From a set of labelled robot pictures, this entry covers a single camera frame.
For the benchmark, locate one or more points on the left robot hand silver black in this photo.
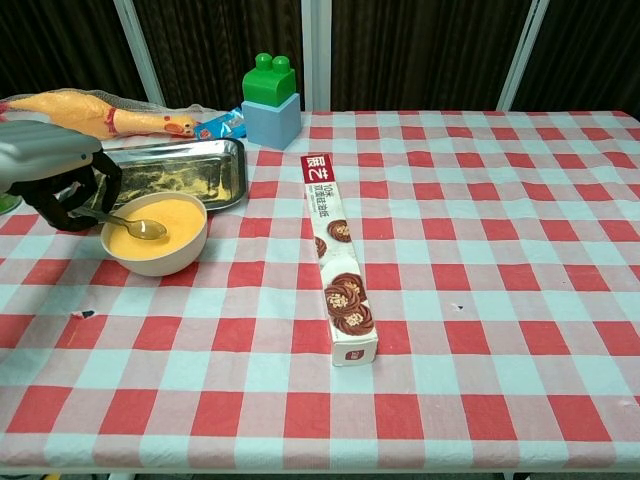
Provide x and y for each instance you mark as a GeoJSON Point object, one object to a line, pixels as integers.
{"type": "Point", "coordinates": [45, 155]}

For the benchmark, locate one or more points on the metal spoon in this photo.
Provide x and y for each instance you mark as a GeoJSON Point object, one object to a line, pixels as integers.
{"type": "Point", "coordinates": [147, 229]}

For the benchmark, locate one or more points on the beige bowl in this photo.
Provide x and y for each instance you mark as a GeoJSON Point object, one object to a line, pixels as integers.
{"type": "Point", "coordinates": [160, 265]}

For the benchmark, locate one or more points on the yellow rubber chicken toy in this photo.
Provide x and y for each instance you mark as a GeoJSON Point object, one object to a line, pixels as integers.
{"type": "Point", "coordinates": [90, 115]}

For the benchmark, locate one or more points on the dark curtain divider panel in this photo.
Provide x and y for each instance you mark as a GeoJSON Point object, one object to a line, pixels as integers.
{"type": "Point", "coordinates": [590, 50]}
{"type": "Point", "coordinates": [60, 45]}
{"type": "Point", "coordinates": [415, 50]}
{"type": "Point", "coordinates": [225, 45]}

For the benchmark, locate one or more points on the stainless steel tray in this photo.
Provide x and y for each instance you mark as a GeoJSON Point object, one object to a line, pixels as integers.
{"type": "Point", "coordinates": [200, 170]}

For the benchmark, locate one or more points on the blue snack packet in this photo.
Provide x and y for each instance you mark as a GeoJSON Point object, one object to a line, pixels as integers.
{"type": "Point", "coordinates": [220, 127]}

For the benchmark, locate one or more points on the light blue cube block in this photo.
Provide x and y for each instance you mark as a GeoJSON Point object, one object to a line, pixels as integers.
{"type": "Point", "coordinates": [272, 125]}

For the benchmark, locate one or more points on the green building block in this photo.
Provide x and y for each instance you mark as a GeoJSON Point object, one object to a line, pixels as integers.
{"type": "Point", "coordinates": [265, 85]}

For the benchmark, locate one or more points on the long baking paper box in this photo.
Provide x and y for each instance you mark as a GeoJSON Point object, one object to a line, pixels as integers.
{"type": "Point", "coordinates": [340, 260]}

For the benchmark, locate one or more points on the red white checkered tablecloth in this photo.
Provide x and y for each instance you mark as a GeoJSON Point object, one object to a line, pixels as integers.
{"type": "Point", "coordinates": [475, 250]}

